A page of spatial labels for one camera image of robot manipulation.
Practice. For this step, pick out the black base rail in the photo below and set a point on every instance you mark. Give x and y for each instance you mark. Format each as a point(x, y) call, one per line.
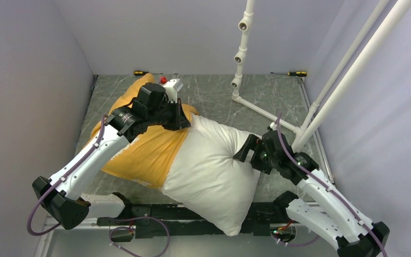
point(262, 219)

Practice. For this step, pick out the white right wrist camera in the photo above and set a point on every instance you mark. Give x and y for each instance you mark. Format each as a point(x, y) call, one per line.
point(273, 126)

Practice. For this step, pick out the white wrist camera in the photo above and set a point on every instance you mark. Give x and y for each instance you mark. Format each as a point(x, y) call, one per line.
point(172, 88)
point(273, 126)

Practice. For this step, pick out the white pvc pipe frame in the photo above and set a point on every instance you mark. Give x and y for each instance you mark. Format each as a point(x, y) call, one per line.
point(354, 31)

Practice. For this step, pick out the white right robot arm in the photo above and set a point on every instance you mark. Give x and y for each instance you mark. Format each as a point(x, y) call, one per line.
point(343, 226)

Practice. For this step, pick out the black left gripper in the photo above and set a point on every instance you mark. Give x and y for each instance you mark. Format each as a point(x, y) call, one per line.
point(181, 120)

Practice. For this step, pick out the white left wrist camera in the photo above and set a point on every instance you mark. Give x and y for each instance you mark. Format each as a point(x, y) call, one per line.
point(172, 88)

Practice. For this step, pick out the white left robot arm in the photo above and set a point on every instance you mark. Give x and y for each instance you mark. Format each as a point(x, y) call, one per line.
point(62, 194)

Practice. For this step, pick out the aluminium table edge rail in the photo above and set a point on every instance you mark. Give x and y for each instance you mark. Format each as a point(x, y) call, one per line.
point(319, 142)

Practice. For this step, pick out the yellow black screwdriver left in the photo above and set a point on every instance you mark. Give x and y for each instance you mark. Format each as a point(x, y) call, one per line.
point(140, 73)

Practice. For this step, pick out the yellow black screwdriver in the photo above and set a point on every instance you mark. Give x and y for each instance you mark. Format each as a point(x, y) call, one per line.
point(299, 74)
point(140, 73)

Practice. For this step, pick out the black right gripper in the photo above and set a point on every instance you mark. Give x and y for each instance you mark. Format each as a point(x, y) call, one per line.
point(253, 143)

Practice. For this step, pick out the yellow black screwdriver right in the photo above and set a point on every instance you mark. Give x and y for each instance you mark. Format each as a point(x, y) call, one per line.
point(299, 74)

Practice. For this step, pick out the white pillow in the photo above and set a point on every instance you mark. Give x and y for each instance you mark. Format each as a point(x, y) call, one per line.
point(206, 179)

